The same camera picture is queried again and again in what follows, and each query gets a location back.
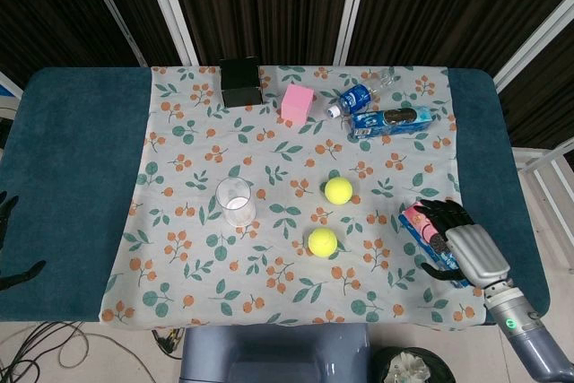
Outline blue cookie box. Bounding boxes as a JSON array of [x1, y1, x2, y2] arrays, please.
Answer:
[[348, 104, 434, 140]]

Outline pink cookie pack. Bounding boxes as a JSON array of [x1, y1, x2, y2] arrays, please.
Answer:
[[397, 201, 472, 290]]

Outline blue label water bottle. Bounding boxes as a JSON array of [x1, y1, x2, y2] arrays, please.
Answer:
[[326, 67, 400, 118]]

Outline teal table cover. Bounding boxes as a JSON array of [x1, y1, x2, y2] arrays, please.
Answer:
[[0, 66, 552, 324]]

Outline yellow tennis ball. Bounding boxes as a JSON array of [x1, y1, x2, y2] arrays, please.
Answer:
[[324, 177, 354, 205], [307, 227, 338, 258]]

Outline clear plastic cup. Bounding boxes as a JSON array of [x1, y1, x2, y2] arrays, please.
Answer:
[[214, 177, 257, 228]]

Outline black trash bin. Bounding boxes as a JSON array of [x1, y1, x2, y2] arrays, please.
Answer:
[[371, 345, 457, 383]]

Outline white metal rack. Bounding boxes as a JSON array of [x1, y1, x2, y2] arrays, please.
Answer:
[[513, 138, 574, 227]]

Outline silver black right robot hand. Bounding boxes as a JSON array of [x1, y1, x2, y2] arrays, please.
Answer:
[[412, 197, 512, 289]]

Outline floral tablecloth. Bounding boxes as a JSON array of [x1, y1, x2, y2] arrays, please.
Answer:
[[98, 64, 488, 328]]

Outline pink foam cube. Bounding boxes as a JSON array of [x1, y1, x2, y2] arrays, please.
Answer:
[[280, 83, 315, 120]]

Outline black floor cable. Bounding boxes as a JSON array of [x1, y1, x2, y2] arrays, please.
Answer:
[[0, 319, 86, 383]]

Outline thin grey floor cable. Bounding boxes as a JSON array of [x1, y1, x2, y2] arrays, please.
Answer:
[[57, 331, 158, 383]]

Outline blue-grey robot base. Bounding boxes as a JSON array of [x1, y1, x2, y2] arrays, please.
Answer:
[[178, 323, 372, 383]]

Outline black box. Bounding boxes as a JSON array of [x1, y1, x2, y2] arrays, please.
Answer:
[[218, 56, 265, 109]]

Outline power plugs cluster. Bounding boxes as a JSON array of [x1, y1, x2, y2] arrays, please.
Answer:
[[151, 327, 186, 360]]

